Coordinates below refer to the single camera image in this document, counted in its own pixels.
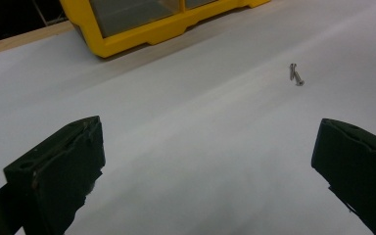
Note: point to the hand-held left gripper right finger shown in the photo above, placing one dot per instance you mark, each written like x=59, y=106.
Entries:
x=362, y=163

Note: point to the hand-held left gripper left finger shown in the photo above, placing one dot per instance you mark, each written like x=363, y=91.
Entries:
x=58, y=169

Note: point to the yellow drawer organizer cabinet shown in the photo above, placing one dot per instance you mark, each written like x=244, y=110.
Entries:
x=124, y=42

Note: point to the small metal screw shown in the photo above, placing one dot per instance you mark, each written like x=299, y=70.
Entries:
x=292, y=71
x=299, y=80

